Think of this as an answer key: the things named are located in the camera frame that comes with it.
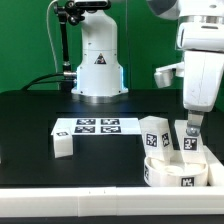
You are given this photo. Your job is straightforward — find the white cable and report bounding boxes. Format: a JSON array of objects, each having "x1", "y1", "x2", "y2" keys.
[{"x1": 46, "y1": 0, "x2": 60, "y2": 74}]

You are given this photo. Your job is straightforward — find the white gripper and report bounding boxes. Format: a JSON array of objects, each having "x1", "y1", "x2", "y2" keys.
[{"x1": 176, "y1": 22, "x2": 224, "y2": 137}]

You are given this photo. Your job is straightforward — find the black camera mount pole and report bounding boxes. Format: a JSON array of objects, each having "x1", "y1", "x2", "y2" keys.
[{"x1": 54, "y1": 0, "x2": 84, "y2": 92}]

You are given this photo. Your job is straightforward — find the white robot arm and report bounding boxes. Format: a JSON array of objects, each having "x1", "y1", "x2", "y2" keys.
[{"x1": 73, "y1": 0, "x2": 224, "y2": 136}]

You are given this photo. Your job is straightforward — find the black mounted camera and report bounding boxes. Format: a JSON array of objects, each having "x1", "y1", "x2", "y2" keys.
[{"x1": 74, "y1": 0, "x2": 110, "y2": 9}]

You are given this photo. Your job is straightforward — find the black cable bundle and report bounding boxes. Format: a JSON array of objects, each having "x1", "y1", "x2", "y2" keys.
[{"x1": 21, "y1": 72, "x2": 78, "y2": 92}]

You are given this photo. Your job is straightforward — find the white front fence rail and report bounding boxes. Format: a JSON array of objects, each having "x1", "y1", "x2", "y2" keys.
[{"x1": 0, "y1": 187, "x2": 224, "y2": 218}]

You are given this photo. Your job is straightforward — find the white marker sheet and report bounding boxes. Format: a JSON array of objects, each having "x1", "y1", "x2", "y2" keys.
[{"x1": 52, "y1": 118, "x2": 141, "y2": 135}]

